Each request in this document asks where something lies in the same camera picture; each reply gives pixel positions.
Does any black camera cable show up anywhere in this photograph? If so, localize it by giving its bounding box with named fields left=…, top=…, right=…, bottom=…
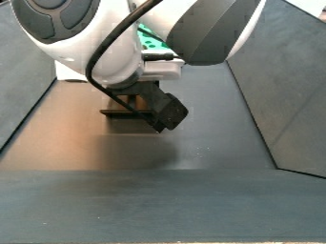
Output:
left=84, top=0, right=176, bottom=126

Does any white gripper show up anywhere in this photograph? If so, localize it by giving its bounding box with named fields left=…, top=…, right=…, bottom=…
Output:
left=140, top=58, right=184, bottom=81

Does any green foam shape fixture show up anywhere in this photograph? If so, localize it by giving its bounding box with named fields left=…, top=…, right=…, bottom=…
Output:
left=138, top=24, right=170, bottom=50

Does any dark grey cradle stand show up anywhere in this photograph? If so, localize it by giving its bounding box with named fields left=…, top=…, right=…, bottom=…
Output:
left=100, top=95, right=151, bottom=117

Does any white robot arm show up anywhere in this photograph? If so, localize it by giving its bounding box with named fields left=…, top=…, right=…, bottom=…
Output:
left=9, top=0, right=266, bottom=87

